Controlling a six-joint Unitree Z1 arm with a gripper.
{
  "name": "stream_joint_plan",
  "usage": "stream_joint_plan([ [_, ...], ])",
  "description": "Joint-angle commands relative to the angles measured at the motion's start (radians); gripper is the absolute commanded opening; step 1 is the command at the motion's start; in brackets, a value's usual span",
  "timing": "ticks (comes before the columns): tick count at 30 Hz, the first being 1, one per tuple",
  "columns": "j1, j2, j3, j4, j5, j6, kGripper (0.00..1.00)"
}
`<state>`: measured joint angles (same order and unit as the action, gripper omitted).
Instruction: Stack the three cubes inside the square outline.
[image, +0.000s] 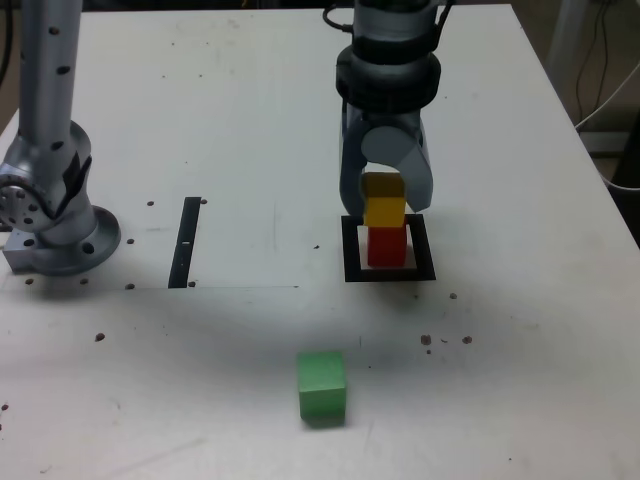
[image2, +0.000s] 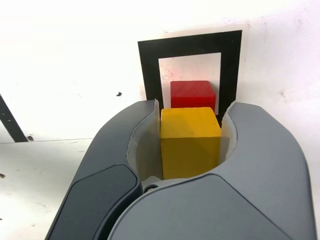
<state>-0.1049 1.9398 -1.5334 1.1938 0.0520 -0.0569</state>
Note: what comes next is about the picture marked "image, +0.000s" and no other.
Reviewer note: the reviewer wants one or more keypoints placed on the red cube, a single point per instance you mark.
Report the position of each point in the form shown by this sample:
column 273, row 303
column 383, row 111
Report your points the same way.
column 385, row 247

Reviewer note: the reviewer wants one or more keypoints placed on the yellow cube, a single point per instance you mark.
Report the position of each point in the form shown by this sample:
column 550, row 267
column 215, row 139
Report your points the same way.
column 382, row 212

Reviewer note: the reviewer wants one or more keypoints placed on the black tape strip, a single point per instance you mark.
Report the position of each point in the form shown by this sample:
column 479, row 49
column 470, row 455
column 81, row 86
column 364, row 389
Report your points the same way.
column 182, row 260

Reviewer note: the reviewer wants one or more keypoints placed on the green cube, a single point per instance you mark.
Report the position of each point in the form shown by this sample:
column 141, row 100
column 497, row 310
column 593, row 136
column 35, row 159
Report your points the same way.
column 322, row 390

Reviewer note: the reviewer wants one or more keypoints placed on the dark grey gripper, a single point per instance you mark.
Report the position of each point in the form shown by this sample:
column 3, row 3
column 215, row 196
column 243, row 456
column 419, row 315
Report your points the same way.
column 390, row 116

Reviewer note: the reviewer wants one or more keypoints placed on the black tape square outline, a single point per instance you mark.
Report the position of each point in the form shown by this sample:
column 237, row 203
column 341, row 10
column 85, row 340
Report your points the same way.
column 425, row 250

